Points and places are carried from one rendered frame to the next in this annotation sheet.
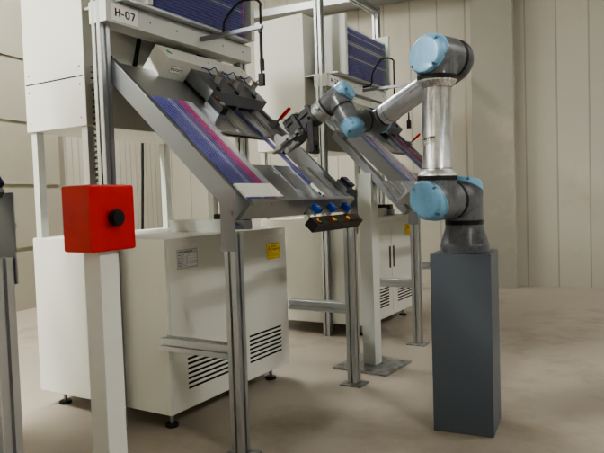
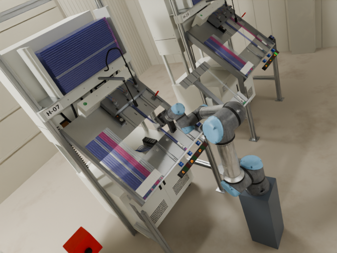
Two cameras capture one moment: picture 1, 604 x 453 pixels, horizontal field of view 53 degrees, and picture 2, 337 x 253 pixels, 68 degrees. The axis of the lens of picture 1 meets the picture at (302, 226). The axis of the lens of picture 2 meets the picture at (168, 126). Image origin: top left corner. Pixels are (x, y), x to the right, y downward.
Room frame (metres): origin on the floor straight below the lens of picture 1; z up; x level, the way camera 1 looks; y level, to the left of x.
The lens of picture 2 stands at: (0.87, -0.55, 1.84)
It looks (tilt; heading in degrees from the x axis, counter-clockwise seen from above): 33 degrees down; 22
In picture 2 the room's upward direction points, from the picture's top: 24 degrees counter-clockwise
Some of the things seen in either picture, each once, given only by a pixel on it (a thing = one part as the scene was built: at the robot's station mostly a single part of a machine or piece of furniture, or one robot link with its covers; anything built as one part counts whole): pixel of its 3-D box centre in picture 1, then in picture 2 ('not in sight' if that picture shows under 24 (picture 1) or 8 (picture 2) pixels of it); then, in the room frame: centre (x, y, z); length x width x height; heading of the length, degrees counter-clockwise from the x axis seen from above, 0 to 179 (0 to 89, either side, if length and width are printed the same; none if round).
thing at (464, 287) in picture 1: (466, 338); (263, 212); (1.91, -0.51, 0.28); 0.18 x 0.18 x 0.55; 65
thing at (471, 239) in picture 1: (464, 235); (255, 180); (1.91, -0.51, 0.60); 0.15 x 0.15 x 0.10
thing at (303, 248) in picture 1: (368, 211); (223, 67); (3.52, -0.39, 0.65); 1.01 x 0.73 x 1.29; 59
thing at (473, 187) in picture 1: (462, 198); (251, 168); (1.91, -0.50, 0.72); 0.13 x 0.12 x 0.14; 132
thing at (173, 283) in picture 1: (169, 311); (139, 177); (2.36, 0.52, 0.31); 0.70 x 0.65 x 0.62; 149
